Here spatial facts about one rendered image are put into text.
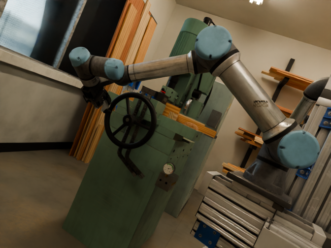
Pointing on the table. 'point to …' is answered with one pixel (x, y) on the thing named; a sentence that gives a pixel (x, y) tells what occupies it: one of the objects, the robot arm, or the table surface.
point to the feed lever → (197, 90)
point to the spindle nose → (173, 81)
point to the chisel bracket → (170, 93)
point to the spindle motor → (187, 37)
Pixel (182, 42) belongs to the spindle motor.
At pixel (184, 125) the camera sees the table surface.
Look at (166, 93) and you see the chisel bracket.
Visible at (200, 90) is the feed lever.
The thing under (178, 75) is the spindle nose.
